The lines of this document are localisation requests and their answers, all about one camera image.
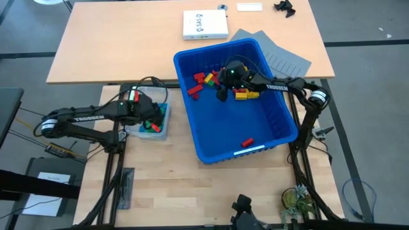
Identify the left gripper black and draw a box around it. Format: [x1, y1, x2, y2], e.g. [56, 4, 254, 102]
[127, 94, 162, 127]

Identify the blue cable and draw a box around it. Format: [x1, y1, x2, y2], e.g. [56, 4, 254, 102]
[341, 178, 378, 222]

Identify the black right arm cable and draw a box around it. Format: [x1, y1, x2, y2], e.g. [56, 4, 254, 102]
[238, 54, 276, 79]

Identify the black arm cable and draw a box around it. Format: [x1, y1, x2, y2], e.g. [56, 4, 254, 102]
[104, 75, 169, 107]
[238, 54, 276, 79]

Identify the yellow cable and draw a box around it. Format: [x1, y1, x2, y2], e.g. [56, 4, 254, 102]
[14, 117, 87, 160]

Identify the blue plastic bin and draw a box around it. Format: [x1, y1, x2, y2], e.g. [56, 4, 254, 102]
[173, 38, 299, 165]

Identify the white bin label strip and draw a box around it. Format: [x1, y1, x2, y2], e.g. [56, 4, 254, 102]
[233, 144, 266, 157]

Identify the clear plastic container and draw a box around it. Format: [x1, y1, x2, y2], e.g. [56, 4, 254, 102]
[125, 86, 172, 141]

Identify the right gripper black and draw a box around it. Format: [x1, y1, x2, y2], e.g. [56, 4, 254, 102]
[216, 59, 258, 103]

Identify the artificial potted plant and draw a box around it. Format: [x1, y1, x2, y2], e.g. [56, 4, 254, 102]
[280, 184, 318, 230]

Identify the light wooden desk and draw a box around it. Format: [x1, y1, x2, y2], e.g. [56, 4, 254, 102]
[46, 0, 336, 84]

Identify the black plastic bracket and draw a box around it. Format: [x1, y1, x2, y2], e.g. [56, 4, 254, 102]
[273, 0, 297, 19]

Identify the white paper sheet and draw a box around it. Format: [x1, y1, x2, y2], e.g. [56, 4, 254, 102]
[182, 9, 229, 41]

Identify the black beam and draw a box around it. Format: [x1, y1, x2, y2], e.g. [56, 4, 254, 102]
[0, 169, 81, 201]

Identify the grey slotted divider panel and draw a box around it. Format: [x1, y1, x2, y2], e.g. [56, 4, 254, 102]
[230, 29, 266, 42]
[255, 31, 312, 79]

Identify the dark grey rectangular plate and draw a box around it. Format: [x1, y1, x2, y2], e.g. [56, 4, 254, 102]
[117, 167, 135, 210]

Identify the black side desk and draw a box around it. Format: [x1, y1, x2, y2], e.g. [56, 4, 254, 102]
[0, 88, 25, 150]

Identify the black equipment case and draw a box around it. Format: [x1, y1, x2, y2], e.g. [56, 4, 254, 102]
[22, 157, 86, 218]

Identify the white paper note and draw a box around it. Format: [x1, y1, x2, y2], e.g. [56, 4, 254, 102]
[37, 171, 72, 185]

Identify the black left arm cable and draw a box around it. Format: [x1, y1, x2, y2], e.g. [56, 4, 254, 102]
[104, 75, 169, 107]

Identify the black clamp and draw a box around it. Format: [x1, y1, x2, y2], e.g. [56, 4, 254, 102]
[150, 75, 166, 88]

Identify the red long block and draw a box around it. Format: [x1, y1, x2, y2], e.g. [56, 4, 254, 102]
[187, 84, 205, 96]

